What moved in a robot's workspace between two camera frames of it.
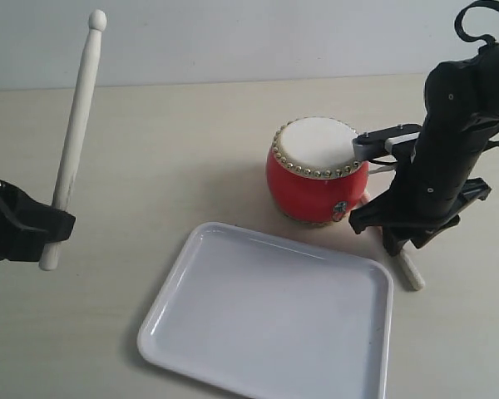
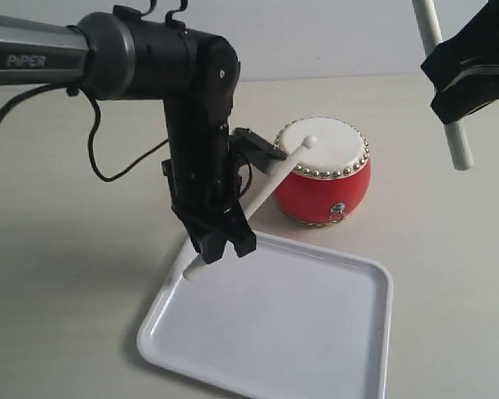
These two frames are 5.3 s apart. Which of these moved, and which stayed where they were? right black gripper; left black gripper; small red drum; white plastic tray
Moved: left black gripper; right black gripper
Stayed: small red drum; white plastic tray
